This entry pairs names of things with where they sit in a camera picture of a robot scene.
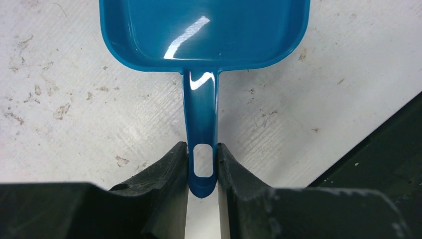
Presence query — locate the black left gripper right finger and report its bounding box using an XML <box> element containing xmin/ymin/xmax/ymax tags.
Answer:
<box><xmin>217</xmin><ymin>143</ymin><xmax>413</xmax><ymax>239</ymax></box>

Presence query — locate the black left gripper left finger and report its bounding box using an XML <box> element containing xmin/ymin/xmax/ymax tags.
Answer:
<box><xmin>0</xmin><ymin>142</ymin><xmax>188</xmax><ymax>239</ymax></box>

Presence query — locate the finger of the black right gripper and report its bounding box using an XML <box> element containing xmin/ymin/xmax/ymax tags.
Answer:
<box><xmin>309</xmin><ymin>94</ymin><xmax>422</xmax><ymax>239</ymax></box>

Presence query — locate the blue plastic dustpan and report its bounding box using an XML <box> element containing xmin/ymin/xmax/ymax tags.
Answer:
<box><xmin>99</xmin><ymin>0</ymin><xmax>311</xmax><ymax>198</ymax></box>

